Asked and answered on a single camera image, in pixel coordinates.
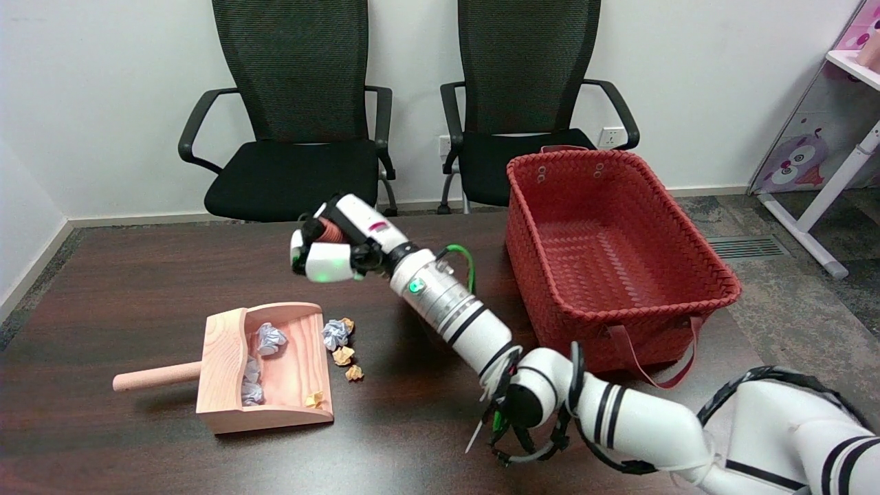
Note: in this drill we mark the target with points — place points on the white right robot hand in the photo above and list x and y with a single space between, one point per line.
361 230

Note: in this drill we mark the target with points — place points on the brown straw whisk broom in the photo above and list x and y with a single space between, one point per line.
328 230

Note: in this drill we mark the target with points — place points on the orange paper ball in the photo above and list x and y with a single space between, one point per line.
348 324
315 399
343 355
354 372

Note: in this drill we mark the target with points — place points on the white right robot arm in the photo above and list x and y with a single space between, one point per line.
467 323

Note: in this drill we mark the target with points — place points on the black mesh office chair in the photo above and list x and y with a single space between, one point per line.
529 69
295 179

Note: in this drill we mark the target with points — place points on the red woven basket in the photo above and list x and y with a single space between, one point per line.
605 261

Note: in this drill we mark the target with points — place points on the grey floor vent grille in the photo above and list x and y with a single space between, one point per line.
746 247

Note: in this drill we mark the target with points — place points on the pink owl print cabinet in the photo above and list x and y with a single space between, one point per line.
797 158

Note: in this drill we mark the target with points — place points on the white metal desk leg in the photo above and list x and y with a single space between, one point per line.
825 199

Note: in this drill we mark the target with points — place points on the pink cup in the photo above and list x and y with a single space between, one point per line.
872 51

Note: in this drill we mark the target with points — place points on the white wall socket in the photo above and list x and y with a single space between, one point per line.
610 137
443 143

